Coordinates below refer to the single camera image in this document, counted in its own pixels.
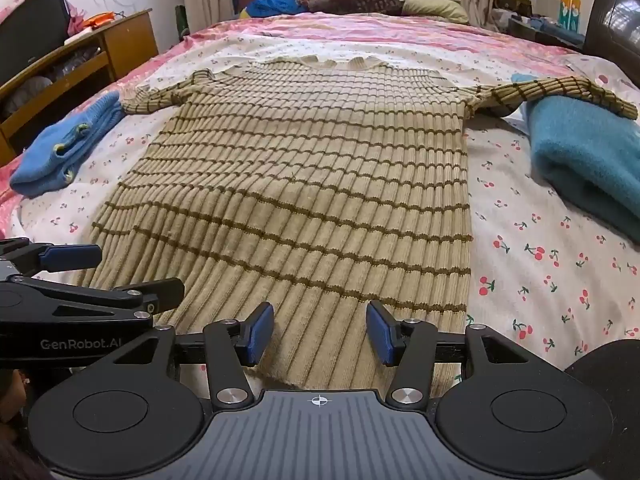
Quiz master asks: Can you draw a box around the beige striped knit sweater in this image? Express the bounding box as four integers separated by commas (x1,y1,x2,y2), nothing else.
77,58,637,391

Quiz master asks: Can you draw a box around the blue folded knit garment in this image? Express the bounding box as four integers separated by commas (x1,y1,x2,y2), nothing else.
10,91,125,198

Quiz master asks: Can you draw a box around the cherry print bed sheet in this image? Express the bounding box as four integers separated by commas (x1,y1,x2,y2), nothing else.
8,34,640,391

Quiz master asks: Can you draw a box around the wooden desk cabinet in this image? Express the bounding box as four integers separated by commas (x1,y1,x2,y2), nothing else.
1,9,158,165

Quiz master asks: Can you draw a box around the black monitor screen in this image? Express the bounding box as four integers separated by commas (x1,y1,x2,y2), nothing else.
0,0,70,84

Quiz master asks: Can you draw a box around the orange object on desk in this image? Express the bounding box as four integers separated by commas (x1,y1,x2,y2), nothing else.
82,11,124,30

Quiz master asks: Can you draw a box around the pink cloth behind monitor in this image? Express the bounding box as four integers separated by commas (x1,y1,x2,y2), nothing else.
1,0,85,37

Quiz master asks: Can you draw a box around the teal folded fuzzy sweater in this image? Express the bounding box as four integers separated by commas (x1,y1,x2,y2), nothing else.
511,74,639,243

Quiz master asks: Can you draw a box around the blue yellow crumpled garment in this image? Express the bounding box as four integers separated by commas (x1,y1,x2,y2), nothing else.
240,0,308,18

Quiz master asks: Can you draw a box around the pink striped blanket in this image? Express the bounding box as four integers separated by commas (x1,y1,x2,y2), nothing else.
0,11,640,221

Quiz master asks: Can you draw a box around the olive green pillow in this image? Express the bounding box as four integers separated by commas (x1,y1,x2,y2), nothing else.
402,0,470,25

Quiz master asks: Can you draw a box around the dark nightstand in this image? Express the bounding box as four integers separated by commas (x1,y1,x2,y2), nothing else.
506,15,584,52

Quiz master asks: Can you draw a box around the colourful carton on nightstand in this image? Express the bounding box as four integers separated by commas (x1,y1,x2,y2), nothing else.
558,0,582,32

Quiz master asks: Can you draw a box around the dark wooden headboard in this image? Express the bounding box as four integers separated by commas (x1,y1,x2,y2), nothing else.
582,0,640,87

